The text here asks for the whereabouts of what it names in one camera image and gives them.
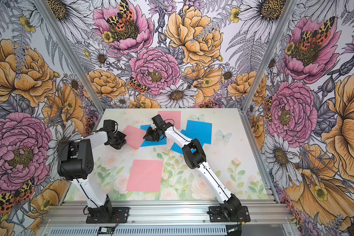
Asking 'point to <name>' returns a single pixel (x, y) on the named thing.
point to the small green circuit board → (106, 230)
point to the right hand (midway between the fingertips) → (144, 139)
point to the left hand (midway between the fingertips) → (127, 143)
